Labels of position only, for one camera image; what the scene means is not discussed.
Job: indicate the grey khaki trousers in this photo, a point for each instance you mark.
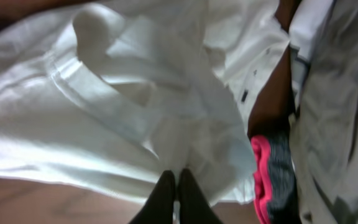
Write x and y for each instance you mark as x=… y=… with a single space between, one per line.
x=324 y=139

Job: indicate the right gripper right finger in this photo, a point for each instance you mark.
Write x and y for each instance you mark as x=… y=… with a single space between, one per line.
x=194 y=208

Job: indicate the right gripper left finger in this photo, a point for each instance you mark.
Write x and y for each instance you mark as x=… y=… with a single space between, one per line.
x=158 y=209

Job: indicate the navy red shorts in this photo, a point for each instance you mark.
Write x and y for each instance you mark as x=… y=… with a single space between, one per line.
x=276 y=199

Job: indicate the white t-shirt with black tag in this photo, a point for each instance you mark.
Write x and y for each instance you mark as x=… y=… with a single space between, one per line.
x=108 y=95

